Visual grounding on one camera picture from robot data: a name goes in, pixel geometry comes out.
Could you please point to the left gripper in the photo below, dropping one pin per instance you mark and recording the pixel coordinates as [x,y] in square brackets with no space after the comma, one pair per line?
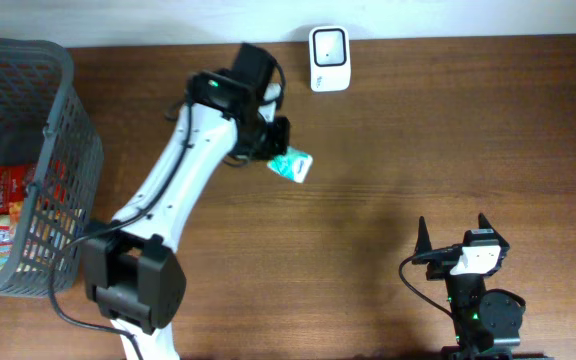
[278,136]

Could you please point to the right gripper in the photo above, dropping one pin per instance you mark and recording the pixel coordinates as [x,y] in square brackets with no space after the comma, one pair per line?
[438,256]

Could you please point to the green tissue pack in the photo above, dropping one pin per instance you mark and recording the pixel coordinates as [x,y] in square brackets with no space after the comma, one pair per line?
[294,165]

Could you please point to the red snack bag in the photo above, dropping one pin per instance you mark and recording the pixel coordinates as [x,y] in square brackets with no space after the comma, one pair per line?
[13,183]

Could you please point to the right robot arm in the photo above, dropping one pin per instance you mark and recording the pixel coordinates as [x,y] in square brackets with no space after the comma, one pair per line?
[486,322]

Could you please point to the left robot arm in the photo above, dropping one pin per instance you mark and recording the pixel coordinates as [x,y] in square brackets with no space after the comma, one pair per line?
[130,265]

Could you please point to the grey plastic mesh basket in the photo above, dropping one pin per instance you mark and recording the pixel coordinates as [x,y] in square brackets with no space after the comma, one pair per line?
[43,123]

